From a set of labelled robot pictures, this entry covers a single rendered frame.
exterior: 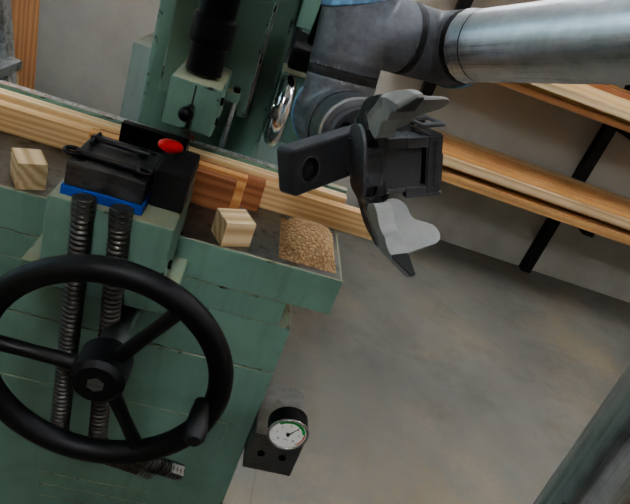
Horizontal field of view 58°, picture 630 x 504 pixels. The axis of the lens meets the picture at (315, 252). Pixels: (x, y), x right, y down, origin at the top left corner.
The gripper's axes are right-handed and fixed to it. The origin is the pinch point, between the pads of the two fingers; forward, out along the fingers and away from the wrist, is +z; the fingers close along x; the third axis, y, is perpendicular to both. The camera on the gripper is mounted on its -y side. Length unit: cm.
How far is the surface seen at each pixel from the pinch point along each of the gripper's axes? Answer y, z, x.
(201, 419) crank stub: -18.5, -9.4, 26.2
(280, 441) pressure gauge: -8, -26, 46
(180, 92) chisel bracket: -16.4, -40.7, -3.4
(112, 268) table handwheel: -25.1, -13.1, 9.1
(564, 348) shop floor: 154, -162, 145
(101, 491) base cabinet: -38, -40, 62
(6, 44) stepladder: -59, -134, -6
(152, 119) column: -22, -66, 4
